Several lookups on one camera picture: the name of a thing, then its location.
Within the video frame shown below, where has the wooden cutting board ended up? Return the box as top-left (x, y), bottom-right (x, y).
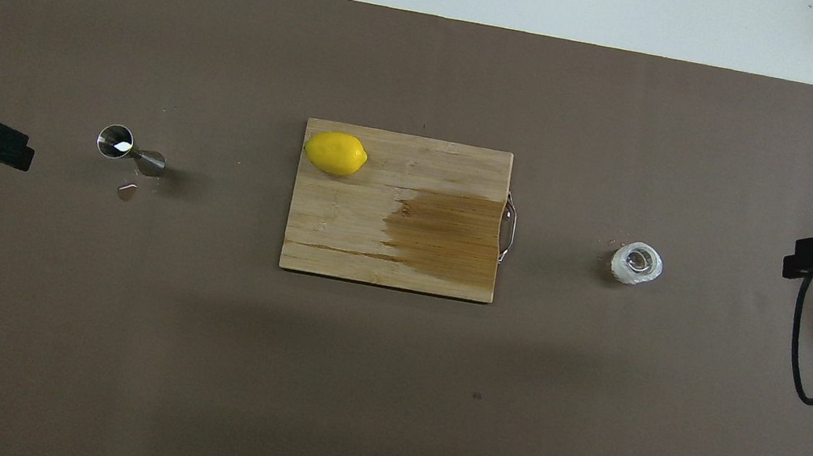
top-left (277, 116), bottom-right (528, 307)

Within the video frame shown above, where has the yellow lemon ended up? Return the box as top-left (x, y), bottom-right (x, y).
top-left (301, 127), bottom-right (372, 180)

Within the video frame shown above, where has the steel double jigger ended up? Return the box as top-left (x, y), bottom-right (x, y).
top-left (92, 122), bottom-right (172, 180)

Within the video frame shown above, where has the clear textured glass cup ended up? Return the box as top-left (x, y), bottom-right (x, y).
top-left (607, 237), bottom-right (667, 292)

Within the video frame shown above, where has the brown paper table mat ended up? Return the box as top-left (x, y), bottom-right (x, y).
top-left (0, 0), bottom-right (813, 456)

